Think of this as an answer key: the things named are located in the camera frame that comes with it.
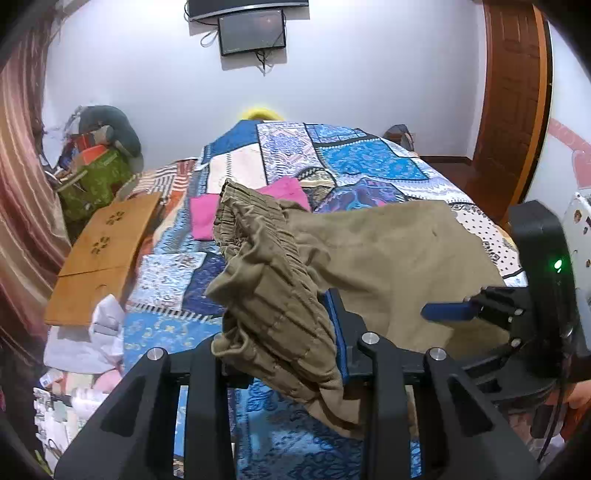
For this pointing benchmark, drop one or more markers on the pink cloth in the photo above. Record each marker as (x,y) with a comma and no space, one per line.
(203,214)

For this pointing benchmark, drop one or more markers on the khaki pants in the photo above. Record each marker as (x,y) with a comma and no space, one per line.
(369,267)

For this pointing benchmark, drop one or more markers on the pile of mixed clutter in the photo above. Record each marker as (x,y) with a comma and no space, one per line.
(69,406)

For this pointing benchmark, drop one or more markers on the yellow curved headboard piece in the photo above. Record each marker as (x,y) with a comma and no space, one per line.
(261,114)

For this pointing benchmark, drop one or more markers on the brown wooden door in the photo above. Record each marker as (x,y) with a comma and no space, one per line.
(512,106)

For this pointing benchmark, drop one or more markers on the black wall television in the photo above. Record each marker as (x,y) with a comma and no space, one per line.
(249,7)

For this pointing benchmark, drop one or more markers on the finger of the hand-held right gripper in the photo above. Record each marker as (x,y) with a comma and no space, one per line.
(491,355)
(450,311)

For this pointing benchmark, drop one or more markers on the green patterned bag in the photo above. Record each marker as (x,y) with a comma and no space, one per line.
(94,184)

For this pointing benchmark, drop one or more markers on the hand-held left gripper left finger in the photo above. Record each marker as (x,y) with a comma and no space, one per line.
(152,406)

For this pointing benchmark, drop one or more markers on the small black wall monitor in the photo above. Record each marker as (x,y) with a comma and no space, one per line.
(251,30)

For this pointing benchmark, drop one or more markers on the orange striped sheet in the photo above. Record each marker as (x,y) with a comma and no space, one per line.
(171,180)

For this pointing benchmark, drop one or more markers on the grey pillow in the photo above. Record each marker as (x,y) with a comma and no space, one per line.
(117,127)

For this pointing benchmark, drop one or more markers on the wooden lap table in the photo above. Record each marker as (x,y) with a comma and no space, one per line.
(99,258)

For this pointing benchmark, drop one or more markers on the grey backpack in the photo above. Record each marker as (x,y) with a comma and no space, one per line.
(399,134)

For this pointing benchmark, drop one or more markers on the white plastic bag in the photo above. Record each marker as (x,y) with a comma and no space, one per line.
(87,337)

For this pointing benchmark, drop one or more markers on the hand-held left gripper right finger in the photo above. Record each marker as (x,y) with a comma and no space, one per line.
(336,332)

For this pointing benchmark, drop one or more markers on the white heart-print wardrobe doors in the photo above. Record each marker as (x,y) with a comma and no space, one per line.
(570,120)

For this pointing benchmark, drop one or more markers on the blue patchwork blanket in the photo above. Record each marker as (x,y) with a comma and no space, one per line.
(351,161)

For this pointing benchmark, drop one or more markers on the striped brown curtain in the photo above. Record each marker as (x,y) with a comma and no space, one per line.
(23,184)

